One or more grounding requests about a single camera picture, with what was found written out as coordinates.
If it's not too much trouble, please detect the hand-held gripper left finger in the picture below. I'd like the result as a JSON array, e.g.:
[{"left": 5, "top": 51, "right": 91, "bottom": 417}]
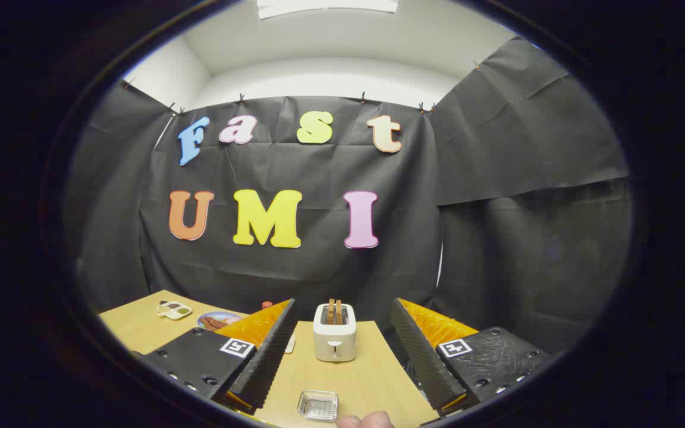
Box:
[{"left": 131, "top": 298, "right": 297, "bottom": 416}]

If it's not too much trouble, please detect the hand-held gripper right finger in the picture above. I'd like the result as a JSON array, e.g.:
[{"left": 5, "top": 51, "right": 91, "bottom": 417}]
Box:
[{"left": 390, "top": 298, "right": 554, "bottom": 417}]

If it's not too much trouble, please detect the blue plate with food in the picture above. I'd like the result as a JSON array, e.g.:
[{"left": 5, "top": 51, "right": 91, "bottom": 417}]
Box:
[{"left": 197, "top": 311, "right": 245, "bottom": 332}]

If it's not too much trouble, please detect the white toaster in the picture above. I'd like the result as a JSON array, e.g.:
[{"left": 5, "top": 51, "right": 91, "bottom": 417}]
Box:
[{"left": 313, "top": 303, "right": 358, "bottom": 363}]

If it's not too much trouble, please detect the metal perforated basket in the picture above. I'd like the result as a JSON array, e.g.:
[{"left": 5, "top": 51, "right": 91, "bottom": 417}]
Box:
[{"left": 297, "top": 390, "right": 340, "bottom": 422}]

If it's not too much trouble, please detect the black backdrop cloth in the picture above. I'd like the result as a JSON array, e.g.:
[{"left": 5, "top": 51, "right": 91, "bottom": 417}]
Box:
[{"left": 63, "top": 37, "right": 631, "bottom": 357}]

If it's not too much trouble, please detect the white divided sauce dish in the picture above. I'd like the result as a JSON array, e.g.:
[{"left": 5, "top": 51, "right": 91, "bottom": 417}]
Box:
[{"left": 157, "top": 300, "right": 193, "bottom": 320}]

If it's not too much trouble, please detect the ceiling light panel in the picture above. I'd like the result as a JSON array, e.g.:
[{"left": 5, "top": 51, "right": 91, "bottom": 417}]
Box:
[{"left": 256, "top": 0, "right": 400, "bottom": 20}]

